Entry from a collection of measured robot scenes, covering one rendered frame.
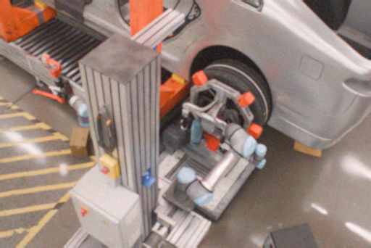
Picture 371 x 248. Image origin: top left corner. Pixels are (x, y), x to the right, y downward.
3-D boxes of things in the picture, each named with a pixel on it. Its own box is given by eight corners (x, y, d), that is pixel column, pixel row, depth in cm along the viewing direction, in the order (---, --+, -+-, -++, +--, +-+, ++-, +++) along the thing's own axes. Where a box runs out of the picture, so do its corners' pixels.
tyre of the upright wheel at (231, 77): (255, 136, 345) (286, 92, 292) (242, 153, 331) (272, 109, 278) (196, 93, 352) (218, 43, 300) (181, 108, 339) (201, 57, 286)
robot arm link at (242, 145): (190, 193, 250) (244, 129, 244) (205, 209, 244) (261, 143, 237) (181, 191, 239) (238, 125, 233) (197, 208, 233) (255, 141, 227)
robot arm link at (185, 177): (186, 173, 257) (188, 162, 246) (199, 187, 251) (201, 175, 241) (172, 183, 251) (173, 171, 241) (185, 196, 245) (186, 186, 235)
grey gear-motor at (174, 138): (201, 135, 388) (204, 112, 361) (176, 162, 363) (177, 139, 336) (186, 127, 393) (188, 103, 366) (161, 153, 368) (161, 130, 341)
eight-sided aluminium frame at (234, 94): (245, 147, 321) (258, 101, 279) (240, 152, 317) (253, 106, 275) (191, 116, 335) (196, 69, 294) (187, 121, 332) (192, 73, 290)
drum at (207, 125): (228, 120, 311) (230, 107, 300) (214, 135, 298) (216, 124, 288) (213, 112, 315) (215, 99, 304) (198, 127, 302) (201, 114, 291)
